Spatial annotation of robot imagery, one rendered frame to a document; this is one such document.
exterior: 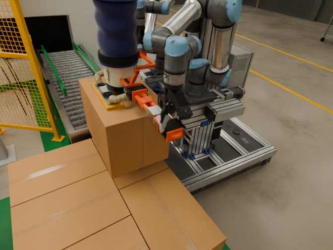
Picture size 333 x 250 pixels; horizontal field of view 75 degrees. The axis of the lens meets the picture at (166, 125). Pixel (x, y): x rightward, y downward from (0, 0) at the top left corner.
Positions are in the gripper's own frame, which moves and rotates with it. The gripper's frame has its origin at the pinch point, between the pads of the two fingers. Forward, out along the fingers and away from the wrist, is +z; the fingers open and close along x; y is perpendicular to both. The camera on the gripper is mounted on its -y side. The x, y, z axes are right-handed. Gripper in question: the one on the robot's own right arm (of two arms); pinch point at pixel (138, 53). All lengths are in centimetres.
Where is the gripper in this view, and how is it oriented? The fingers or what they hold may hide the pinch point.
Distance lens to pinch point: 171.2
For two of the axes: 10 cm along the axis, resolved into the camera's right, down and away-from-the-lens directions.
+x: 8.6, -2.7, 4.3
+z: -0.5, 7.9, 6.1
